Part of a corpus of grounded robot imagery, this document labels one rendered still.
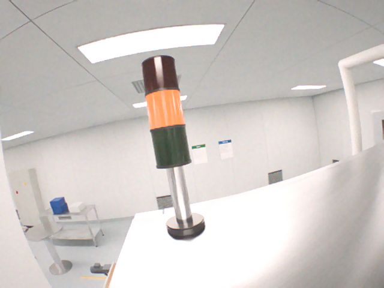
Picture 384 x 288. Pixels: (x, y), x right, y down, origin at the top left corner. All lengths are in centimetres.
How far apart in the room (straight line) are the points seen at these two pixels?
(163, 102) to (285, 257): 23
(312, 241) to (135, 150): 553
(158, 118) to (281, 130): 651
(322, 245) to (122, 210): 602
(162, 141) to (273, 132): 632
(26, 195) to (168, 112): 719
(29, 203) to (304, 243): 730
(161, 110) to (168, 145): 5
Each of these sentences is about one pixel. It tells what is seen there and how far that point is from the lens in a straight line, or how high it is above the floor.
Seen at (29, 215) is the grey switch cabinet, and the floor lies 49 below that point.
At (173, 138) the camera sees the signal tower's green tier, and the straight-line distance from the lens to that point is 25.
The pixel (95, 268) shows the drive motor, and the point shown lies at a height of 92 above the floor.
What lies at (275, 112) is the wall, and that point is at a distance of 663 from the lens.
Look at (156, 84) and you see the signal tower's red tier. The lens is 26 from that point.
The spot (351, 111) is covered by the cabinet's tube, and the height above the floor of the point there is 223.
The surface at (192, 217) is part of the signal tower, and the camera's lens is 30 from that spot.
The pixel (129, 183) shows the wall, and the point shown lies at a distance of 584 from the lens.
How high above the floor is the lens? 224
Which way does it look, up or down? 3 degrees down
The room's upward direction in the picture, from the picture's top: 9 degrees counter-clockwise
